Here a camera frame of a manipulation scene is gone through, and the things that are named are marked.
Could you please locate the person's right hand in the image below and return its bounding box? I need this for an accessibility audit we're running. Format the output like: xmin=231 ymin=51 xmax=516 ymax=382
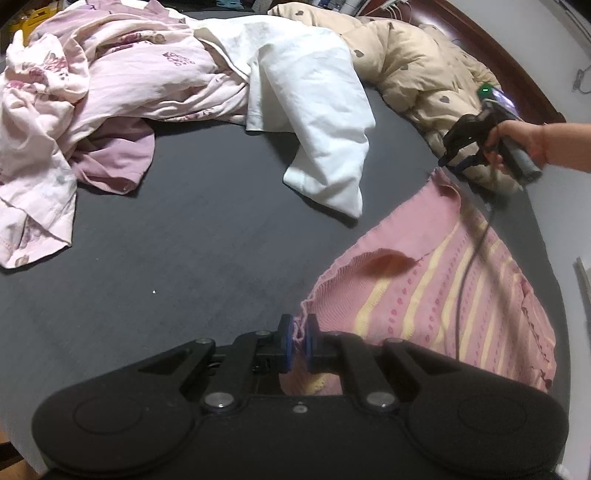
xmin=485 ymin=119 xmax=549 ymax=177

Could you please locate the pink striped knit sweater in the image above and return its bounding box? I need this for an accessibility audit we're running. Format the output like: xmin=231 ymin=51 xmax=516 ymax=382
xmin=279 ymin=167 xmax=558 ymax=398

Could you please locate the person's right forearm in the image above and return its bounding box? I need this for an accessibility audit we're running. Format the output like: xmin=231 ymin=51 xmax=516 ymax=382
xmin=542 ymin=122 xmax=591 ymax=175

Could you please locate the beige wooden ledge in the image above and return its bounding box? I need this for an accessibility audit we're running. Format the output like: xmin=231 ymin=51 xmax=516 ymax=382
xmin=575 ymin=256 xmax=591 ymax=301

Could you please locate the white cloth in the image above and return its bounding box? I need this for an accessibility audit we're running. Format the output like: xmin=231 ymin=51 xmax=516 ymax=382
xmin=194 ymin=17 xmax=377 ymax=220

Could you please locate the pink floral pajama cloth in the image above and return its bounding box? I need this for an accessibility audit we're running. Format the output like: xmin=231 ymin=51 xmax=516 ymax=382
xmin=0 ymin=0 xmax=252 ymax=269

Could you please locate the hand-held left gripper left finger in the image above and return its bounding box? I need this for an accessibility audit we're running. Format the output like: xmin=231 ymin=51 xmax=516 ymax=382
xmin=137 ymin=314 xmax=293 ymax=415

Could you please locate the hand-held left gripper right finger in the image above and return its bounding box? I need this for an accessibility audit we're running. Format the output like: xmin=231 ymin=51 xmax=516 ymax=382
xmin=305 ymin=313 xmax=463 ymax=415

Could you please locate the beige heart print duvet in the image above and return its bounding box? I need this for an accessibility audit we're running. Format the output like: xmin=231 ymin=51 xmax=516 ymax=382
xmin=268 ymin=4 xmax=522 ymax=192

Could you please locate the mauve cloth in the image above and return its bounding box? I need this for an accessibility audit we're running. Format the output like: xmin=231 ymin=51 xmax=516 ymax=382
xmin=69 ymin=117 xmax=155 ymax=195

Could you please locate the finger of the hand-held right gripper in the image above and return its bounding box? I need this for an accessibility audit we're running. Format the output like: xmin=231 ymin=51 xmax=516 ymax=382
xmin=438 ymin=138 xmax=483 ymax=175

